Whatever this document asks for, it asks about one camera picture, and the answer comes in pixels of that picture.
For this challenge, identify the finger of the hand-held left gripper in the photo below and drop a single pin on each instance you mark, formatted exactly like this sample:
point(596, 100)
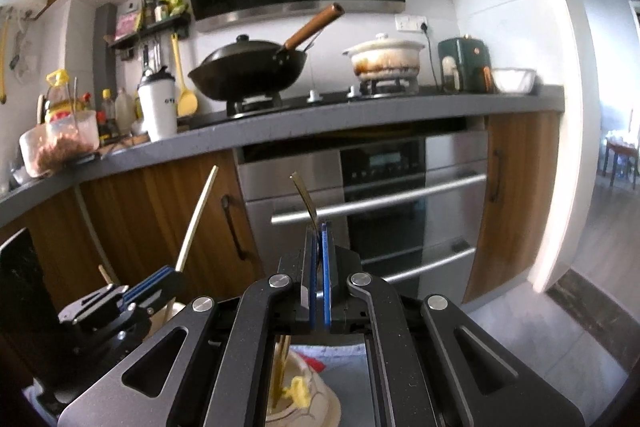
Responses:
point(157, 302)
point(165, 276)

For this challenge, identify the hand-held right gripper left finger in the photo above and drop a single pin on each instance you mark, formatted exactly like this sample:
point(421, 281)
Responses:
point(313, 287)

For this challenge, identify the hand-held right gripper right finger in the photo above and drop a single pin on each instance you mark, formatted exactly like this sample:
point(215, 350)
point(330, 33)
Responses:
point(326, 287)

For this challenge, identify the long wooden chopstick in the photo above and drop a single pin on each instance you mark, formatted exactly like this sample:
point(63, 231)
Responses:
point(197, 217)

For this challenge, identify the gold fork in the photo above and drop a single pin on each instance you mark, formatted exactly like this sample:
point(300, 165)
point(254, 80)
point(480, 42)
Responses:
point(306, 202)

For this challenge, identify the green utensil with yellow tulip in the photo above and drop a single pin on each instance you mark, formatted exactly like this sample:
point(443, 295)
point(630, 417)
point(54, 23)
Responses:
point(296, 391)

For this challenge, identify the wooden base cabinet door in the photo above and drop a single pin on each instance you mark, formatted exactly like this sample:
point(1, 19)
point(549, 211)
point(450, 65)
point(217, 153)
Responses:
point(150, 207)
point(520, 187)

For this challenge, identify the stainless steel built-in oven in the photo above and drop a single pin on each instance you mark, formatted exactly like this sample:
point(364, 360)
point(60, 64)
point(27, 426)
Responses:
point(295, 177)

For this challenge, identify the clear plastic food container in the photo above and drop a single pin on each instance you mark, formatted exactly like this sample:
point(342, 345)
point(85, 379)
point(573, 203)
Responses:
point(57, 144)

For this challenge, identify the sauce bottle with yellow cap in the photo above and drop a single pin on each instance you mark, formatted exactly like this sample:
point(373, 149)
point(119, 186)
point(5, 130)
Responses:
point(107, 119)

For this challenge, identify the clear plastic bottle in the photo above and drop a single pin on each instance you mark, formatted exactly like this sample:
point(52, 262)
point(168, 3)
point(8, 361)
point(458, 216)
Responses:
point(125, 112)

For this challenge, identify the white tumbler with black lid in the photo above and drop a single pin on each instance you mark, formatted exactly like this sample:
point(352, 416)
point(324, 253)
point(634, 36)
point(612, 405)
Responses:
point(157, 107)

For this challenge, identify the yellow spatula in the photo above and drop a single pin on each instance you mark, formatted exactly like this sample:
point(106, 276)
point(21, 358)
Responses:
point(187, 99)

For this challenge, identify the gas stove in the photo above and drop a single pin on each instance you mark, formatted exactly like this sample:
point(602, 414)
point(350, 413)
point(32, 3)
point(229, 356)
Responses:
point(330, 102)

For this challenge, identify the sauce bottle with red cap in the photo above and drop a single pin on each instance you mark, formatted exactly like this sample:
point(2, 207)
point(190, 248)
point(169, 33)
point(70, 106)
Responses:
point(86, 103)

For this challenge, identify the cooking oil bottle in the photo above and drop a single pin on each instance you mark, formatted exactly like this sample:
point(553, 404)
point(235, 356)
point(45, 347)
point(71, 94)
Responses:
point(59, 99)

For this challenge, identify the grey pipe casing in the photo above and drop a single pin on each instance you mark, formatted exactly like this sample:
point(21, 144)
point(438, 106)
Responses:
point(105, 57)

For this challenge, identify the white casserole pot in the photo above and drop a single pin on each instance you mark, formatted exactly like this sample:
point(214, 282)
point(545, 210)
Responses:
point(385, 57)

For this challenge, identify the black wok lid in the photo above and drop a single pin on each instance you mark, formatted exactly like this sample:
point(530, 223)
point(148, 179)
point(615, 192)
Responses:
point(242, 49)

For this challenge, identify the black spice shelf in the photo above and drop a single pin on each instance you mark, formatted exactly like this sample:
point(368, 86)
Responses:
point(150, 34)

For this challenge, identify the pink box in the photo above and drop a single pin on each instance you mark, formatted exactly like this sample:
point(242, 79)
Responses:
point(127, 26)

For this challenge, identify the small spice jar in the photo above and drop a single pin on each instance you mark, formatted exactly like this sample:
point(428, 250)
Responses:
point(160, 12)

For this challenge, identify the green air fryer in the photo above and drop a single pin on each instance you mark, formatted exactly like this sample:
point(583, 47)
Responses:
point(465, 62)

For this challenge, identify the dark spice jar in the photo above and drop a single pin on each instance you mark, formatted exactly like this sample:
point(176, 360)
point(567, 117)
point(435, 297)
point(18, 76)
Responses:
point(149, 9)

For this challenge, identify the clear glass bowl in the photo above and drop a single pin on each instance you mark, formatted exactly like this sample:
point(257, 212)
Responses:
point(512, 81)

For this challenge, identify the wooden chair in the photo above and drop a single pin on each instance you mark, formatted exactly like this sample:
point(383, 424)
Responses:
point(620, 152)

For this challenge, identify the white wall socket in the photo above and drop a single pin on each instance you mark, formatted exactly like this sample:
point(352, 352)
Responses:
point(410, 23)

